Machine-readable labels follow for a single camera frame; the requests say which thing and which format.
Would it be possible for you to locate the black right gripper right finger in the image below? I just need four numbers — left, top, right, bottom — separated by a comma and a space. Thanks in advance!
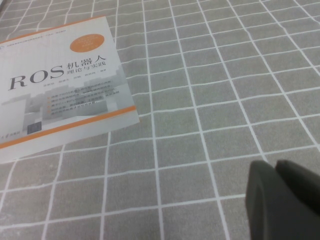
274, 159, 320, 218

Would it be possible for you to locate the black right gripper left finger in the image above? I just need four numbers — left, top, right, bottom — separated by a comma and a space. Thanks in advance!
244, 159, 320, 240

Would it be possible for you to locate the white orange ROS book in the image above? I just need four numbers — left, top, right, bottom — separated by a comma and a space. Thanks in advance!
0, 14, 140, 165

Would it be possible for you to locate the grey white-grid tablecloth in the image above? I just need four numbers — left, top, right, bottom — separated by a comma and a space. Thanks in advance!
0, 0, 320, 240

